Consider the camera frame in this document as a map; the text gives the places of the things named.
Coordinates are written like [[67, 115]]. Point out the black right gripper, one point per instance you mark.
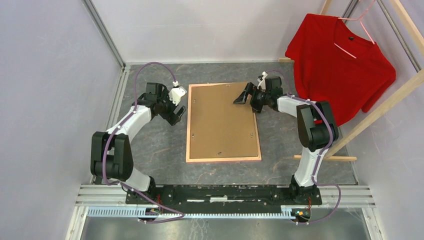
[[250, 88]]

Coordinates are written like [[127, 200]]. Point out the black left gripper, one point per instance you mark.
[[171, 117]]

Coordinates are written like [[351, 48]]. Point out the brown backing board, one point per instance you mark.
[[222, 122]]

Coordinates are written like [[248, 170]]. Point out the pink wooden picture frame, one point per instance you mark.
[[188, 132]]

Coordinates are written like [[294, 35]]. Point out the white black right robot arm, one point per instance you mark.
[[316, 126]]

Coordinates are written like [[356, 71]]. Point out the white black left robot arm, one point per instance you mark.
[[111, 155]]

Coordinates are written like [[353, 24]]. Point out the red t-shirt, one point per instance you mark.
[[338, 73]]

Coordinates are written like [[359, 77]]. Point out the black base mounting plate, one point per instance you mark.
[[233, 199]]

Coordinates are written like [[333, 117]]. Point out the wooden clothes rack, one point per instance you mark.
[[381, 99]]

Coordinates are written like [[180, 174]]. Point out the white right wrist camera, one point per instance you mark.
[[262, 81]]

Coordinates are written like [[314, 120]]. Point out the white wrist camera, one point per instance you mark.
[[262, 81], [177, 93]]

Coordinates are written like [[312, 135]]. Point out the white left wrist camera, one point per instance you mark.
[[177, 93]]

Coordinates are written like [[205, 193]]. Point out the aluminium rail frame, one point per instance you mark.
[[127, 193]]

